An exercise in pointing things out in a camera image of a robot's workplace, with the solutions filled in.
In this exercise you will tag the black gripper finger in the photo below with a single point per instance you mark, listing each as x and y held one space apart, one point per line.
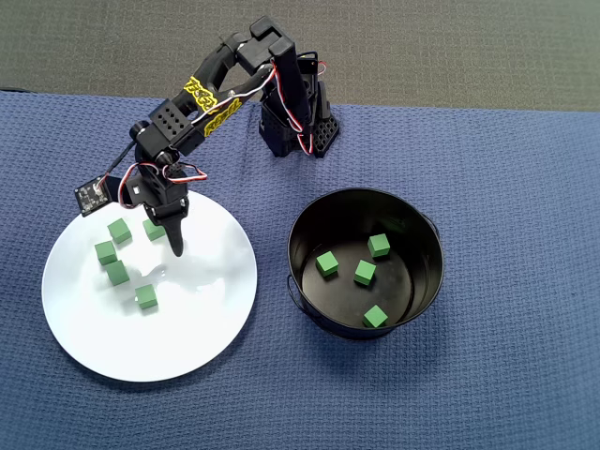
151 217
175 234

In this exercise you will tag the green cube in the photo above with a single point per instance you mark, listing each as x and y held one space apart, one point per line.
117 273
118 231
379 245
146 296
327 264
364 272
105 253
375 317
152 233

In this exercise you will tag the white round plate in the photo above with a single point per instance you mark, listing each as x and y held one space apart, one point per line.
164 337

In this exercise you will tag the black metal bucket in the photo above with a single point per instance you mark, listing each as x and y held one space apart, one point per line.
328 215

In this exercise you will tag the blue woven tablecloth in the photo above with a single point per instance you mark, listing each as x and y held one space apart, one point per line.
469 375

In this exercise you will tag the black camera circuit board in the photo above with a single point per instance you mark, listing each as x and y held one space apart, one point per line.
91 197

